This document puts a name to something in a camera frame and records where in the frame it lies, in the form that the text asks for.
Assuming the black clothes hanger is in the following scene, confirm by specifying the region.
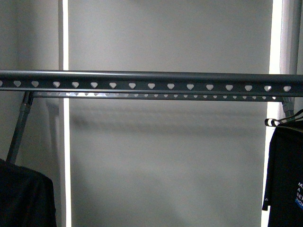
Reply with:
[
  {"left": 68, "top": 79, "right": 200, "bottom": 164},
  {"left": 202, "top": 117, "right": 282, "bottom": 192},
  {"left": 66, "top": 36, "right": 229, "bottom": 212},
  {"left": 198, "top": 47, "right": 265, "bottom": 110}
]
[{"left": 264, "top": 109, "right": 303, "bottom": 127}]

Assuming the black printed t-shirt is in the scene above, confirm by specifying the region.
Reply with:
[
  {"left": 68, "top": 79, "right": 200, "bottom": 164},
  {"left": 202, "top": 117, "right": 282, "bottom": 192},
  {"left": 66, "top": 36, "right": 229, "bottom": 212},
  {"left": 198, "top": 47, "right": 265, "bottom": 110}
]
[{"left": 262, "top": 121, "right": 303, "bottom": 227}]

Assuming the dark grey clothes rack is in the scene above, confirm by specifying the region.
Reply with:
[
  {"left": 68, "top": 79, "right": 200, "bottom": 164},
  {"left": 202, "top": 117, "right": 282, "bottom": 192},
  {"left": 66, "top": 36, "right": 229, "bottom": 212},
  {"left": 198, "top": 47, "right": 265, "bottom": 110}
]
[{"left": 0, "top": 70, "right": 303, "bottom": 163}]

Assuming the black t-shirt at left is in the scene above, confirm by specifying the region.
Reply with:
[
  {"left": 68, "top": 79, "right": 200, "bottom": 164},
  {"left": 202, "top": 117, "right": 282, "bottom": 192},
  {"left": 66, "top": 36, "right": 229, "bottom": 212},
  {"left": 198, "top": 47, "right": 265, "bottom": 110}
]
[{"left": 0, "top": 160, "right": 57, "bottom": 227}]

